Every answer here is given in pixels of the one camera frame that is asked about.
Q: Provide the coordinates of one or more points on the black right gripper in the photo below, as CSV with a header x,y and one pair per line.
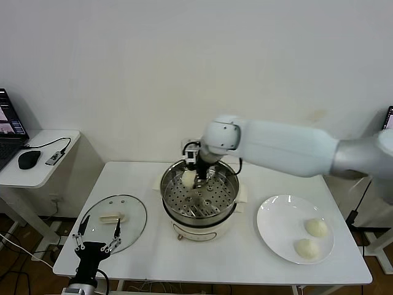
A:
x,y
202,167

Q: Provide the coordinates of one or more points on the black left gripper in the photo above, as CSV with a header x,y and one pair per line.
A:
x,y
90,255

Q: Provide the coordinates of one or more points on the white steamed baozi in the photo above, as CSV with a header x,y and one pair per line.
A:
x,y
306,249
316,228
188,179

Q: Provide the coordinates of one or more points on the round glass lid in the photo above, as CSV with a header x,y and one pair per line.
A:
x,y
129,215

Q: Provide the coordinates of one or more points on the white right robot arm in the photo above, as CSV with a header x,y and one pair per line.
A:
x,y
276,147

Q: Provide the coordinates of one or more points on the stainless steel steamer basket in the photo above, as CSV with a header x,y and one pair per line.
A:
x,y
221,196

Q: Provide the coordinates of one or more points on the cream electric cooker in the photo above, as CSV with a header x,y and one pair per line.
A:
x,y
199,230

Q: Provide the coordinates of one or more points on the white side table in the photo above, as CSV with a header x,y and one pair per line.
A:
x,y
40,175

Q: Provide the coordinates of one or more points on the small grey usb hub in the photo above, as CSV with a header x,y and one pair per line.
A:
x,y
56,158

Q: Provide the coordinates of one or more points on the round white plate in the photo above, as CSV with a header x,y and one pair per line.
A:
x,y
285,215

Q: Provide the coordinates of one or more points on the black computer mouse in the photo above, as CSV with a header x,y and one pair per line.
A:
x,y
29,159

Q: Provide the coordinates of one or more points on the black open laptop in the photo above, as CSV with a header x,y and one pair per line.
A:
x,y
9,123

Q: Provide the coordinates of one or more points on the black power adapter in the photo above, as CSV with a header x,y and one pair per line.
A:
x,y
352,218

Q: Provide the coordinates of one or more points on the dark open laptop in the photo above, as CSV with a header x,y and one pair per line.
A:
x,y
390,120

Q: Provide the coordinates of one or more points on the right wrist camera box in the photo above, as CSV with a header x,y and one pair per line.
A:
x,y
191,156

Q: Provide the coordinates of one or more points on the white wall outlet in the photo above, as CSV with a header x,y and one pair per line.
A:
x,y
55,199

